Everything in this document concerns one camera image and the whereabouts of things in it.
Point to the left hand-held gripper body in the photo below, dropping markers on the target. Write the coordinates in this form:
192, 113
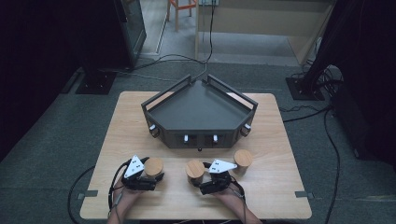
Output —
134, 168

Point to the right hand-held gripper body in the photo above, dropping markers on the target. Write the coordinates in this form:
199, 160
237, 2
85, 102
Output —
219, 166

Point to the cork-lidded jar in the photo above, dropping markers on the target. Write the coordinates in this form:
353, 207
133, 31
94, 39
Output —
153, 166

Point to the green bean jar wooden lid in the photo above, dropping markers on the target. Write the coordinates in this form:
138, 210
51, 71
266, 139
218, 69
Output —
195, 169

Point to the glass jar wooden lid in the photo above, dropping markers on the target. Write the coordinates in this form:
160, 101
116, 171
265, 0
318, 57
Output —
243, 158

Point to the black corner shelf rack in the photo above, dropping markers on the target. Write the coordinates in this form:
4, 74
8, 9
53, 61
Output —
199, 105

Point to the person's left hand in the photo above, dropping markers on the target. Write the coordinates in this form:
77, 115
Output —
124, 196

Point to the person's right hand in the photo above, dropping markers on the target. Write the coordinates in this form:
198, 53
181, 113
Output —
230, 197

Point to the grey tape strip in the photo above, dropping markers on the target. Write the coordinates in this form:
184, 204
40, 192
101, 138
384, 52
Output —
304, 194
87, 194

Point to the black stand base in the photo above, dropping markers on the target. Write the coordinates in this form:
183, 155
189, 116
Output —
96, 82
303, 90

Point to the glass door cabinet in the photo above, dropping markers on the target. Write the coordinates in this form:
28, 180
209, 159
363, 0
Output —
132, 31

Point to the dark equipment box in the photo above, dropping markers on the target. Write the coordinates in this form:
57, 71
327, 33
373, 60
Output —
348, 124

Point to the black curtain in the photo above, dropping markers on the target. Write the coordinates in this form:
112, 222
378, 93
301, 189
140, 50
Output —
373, 46
31, 62

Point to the light wooden partition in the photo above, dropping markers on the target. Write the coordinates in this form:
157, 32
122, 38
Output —
249, 18

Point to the orange wooden stool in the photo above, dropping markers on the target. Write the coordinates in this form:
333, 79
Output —
180, 6

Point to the white power strip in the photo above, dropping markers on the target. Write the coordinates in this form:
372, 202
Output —
208, 2

